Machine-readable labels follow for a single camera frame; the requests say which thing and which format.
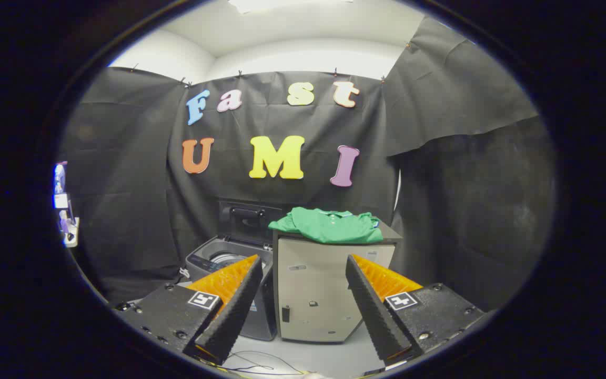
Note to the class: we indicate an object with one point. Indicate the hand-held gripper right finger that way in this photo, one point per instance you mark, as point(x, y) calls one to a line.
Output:
point(374, 310)

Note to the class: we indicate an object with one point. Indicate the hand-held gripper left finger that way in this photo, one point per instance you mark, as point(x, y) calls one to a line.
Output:
point(240, 310)

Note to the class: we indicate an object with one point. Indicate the grey washing machine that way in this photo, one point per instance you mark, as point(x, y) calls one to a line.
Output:
point(264, 322)

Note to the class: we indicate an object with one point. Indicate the dark washing machine lid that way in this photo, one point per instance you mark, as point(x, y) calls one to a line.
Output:
point(248, 218)

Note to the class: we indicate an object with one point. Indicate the green polo shirt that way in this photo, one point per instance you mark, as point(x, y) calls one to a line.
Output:
point(329, 226)

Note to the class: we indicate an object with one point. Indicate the grey cabinet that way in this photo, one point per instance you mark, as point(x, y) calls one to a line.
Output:
point(313, 284)

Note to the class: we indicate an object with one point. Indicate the black backdrop cloth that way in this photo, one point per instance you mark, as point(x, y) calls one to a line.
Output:
point(124, 158)

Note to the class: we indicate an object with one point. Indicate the white and purple clutter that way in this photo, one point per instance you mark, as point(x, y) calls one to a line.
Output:
point(63, 210)

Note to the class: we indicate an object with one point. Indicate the ceiling light panel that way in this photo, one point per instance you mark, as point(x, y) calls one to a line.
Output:
point(282, 4)

